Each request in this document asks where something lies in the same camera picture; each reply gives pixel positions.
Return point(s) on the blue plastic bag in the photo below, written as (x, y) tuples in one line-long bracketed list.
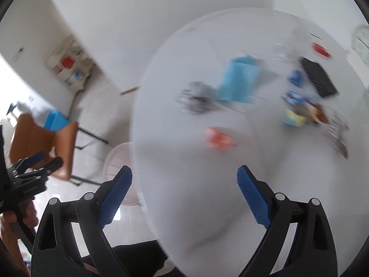
[(239, 80)]

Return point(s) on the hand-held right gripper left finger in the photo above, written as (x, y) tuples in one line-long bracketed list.
[(115, 199)]

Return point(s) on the small blue wrapper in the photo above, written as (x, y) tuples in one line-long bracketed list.
[(295, 78)]

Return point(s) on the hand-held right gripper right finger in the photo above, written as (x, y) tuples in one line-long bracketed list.
[(253, 199)]

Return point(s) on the white storage shelf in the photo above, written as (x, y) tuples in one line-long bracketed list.
[(72, 63)]

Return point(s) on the clear plastic bottle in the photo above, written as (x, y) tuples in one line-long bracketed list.
[(285, 46)]

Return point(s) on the blue and white wrapper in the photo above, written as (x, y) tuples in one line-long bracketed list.
[(294, 96)]

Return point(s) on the crumpled foil ball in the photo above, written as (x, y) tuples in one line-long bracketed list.
[(196, 96)]

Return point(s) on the brown wrapper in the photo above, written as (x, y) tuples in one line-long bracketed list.
[(317, 112)]

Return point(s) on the red and white box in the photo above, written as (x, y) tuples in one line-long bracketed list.
[(321, 49)]

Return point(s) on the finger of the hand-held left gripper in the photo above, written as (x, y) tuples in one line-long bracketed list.
[(31, 159), (47, 167)]

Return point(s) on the blue plastic bin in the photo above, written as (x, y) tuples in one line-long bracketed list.
[(54, 121)]

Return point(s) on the printed grey packet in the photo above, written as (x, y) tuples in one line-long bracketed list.
[(338, 132)]

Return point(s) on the person's left hand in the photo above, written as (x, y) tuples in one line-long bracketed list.
[(30, 215)]

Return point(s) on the yellow wrapper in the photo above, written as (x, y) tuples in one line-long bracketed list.
[(294, 118)]

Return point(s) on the wooden stick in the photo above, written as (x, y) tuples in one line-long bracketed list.
[(129, 90)]

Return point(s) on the person's left forearm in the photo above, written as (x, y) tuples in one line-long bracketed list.
[(8, 251)]

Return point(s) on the pink plastic basket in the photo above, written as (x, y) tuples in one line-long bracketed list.
[(121, 173)]

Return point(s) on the brown chair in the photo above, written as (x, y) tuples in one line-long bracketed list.
[(43, 147)]

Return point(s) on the red snack packet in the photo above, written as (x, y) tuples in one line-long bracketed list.
[(220, 138)]

